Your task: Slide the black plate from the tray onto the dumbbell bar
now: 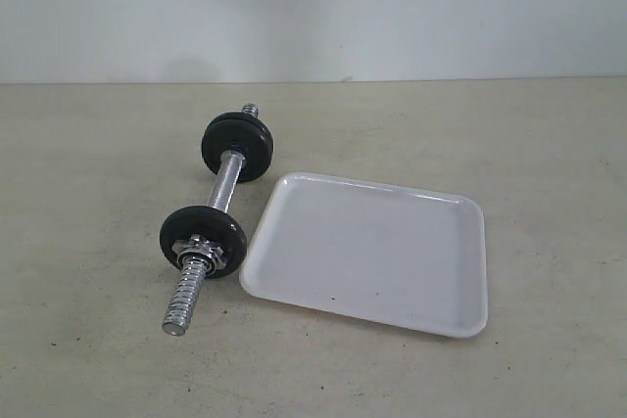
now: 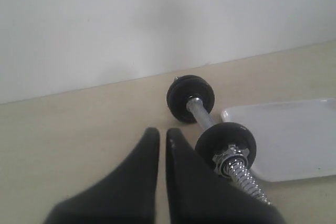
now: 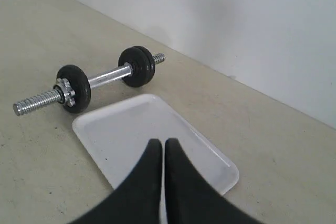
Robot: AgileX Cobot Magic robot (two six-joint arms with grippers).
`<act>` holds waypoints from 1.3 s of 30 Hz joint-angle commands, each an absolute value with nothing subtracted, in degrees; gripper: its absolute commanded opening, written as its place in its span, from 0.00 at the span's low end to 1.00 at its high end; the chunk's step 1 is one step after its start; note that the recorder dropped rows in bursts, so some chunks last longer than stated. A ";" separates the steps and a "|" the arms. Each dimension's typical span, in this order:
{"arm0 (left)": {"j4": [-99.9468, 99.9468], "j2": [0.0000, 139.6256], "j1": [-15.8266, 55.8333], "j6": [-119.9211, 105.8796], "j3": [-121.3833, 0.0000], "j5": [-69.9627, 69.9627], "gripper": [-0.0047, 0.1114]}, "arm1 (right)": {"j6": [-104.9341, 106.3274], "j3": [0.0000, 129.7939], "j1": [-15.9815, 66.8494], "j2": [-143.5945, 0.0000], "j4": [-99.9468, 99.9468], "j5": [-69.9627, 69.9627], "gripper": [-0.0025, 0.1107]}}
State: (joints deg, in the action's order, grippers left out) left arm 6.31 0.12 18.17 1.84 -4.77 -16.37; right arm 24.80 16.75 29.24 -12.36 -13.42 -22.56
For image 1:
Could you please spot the chrome threaded dumbbell bar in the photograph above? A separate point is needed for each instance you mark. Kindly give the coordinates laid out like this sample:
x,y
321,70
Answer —
x,y
182,303

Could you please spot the black weight plate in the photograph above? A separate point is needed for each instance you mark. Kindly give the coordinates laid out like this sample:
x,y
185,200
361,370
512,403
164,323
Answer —
x,y
240,116
212,224
256,147

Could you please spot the chrome hex collar nut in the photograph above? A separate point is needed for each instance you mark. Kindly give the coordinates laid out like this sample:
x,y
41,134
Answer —
x,y
201,250

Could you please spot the white rectangular plastic tray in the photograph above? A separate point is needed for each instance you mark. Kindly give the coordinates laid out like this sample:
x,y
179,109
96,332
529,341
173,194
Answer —
x,y
393,255

